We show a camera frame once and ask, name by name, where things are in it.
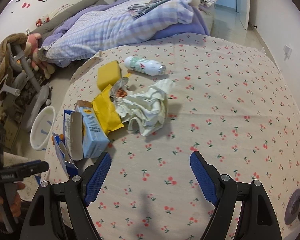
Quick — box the brown blanket on chair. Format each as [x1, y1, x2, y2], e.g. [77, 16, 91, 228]
[0, 32, 28, 111]

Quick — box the yellow snack wrapper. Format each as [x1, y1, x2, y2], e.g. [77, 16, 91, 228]
[92, 85, 124, 135]

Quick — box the light blue carton box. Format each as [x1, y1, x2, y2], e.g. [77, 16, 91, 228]
[63, 100, 109, 161]

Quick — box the pink plush toy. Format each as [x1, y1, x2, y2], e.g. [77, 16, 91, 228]
[24, 33, 55, 79]

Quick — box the grey rolling chair base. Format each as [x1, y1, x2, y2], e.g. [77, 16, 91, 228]
[0, 43, 51, 132]

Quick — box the white paper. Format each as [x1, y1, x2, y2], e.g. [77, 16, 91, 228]
[114, 79, 174, 137]

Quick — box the person's left hand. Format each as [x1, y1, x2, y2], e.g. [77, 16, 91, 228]
[0, 181, 26, 223]

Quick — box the white green plastic bottle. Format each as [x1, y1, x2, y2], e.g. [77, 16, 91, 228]
[124, 56, 166, 76]

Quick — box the silver foil wrapper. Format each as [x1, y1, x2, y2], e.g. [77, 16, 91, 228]
[109, 77, 129, 102]

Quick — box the grey striped folded cloth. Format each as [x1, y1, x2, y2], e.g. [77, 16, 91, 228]
[128, 0, 211, 19]

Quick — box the dark blue snack box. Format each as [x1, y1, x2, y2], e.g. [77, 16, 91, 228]
[52, 132, 78, 178]

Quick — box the cherry print tablecloth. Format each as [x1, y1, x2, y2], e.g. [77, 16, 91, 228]
[53, 34, 300, 239]

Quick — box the white plastic trash bin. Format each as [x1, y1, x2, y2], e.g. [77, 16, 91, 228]
[30, 106, 56, 151]

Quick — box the yellow sponge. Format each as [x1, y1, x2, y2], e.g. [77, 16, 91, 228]
[97, 61, 121, 91]

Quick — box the purple plaid quilt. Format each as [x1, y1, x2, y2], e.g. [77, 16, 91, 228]
[38, 0, 218, 67]

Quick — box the cardboard box under desk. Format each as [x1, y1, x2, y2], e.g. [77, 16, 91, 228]
[4, 118, 19, 150]

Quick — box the white wall socket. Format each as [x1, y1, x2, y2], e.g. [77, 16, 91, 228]
[283, 44, 293, 60]

